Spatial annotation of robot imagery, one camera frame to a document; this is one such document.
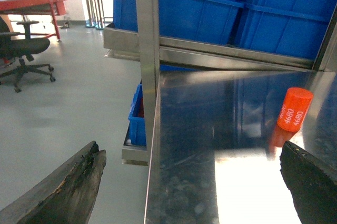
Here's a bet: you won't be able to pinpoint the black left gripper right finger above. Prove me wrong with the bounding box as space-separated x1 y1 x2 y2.
280 141 336 223

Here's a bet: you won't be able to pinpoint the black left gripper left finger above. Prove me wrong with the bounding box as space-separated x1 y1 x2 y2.
1 141 106 223

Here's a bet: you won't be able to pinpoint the orange cylindrical capacitor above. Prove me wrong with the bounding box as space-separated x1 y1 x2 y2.
277 87 314 132

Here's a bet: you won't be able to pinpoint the blue crate lower shelf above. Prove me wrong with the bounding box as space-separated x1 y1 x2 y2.
128 83 146 147

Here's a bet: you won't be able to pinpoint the black office chair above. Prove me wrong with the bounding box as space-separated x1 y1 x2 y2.
1 19 56 93

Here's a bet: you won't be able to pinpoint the blue plastic crate right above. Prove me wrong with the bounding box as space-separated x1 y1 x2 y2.
234 0 336 60

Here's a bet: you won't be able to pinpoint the blue plastic crate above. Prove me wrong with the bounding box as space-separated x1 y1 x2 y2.
234 0 336 60
111 0 246 45

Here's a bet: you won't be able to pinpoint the metal stanchion barriers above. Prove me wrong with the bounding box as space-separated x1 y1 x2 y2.
81 0 114 30

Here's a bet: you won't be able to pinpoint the blue plastic crate left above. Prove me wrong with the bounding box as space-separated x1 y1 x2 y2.
111 0 246 45

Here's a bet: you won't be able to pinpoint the stainless steel rack frame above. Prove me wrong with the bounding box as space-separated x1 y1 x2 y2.
103 0 337 167

